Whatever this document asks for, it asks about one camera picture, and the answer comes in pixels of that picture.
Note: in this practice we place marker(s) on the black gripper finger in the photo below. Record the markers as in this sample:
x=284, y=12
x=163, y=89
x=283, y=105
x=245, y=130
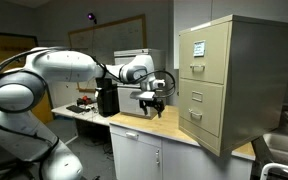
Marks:
x=145, y=111
x=160, y=108

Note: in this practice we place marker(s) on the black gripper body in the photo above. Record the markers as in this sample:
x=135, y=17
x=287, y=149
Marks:
x=151, y=106

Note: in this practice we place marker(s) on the beige bottom cabinet drawer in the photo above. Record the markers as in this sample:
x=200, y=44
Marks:
x=201, y=103

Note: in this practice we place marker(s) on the beige cabinet drawer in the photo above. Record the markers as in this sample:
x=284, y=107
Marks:
x=201, y=103
x=203, y=53

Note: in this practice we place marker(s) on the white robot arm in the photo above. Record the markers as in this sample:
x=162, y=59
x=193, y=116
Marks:
x=23, y=81

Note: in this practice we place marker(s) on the grey lateral filing cabinet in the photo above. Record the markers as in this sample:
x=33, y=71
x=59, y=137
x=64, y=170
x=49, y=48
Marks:
x=127, y=105

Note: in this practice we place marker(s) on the white base cabinet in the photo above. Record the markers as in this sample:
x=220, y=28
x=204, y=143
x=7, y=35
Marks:
x=139, y=155

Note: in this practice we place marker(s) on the beige top cabinet drawer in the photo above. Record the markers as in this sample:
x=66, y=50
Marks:
x=203, y=53

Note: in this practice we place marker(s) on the beige metal filing cabinet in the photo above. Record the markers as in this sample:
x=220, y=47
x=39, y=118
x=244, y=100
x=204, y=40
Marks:
x=255, y=82

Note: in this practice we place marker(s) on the black computer tower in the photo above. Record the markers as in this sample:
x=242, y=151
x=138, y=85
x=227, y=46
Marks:
x=107, y=98

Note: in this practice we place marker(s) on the white side desk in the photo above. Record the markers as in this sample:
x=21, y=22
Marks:
x=92, y=116

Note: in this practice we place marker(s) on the red tool on desk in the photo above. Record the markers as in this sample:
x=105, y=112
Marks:
x=84, y=101

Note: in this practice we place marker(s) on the black keyboard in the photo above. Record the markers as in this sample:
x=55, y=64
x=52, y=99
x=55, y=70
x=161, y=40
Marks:
x=75, y=109

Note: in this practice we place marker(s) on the wood framed whiteboard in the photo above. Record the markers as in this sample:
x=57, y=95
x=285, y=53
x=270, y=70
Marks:
x=101, y=41

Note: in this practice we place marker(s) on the stainless steel sink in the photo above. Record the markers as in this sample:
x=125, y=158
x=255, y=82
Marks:
x=270, y=148

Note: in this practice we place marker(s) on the black office chair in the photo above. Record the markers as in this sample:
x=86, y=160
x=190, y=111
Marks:
x=11, y=168

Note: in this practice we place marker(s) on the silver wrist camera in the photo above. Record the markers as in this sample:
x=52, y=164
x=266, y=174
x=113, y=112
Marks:
x=142, y=95

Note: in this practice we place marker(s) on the purple lit camera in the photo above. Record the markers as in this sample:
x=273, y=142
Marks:
x=92, y=17

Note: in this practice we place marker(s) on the white metal frame rail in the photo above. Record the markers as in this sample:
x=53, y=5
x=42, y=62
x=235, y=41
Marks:
x=265, y=170

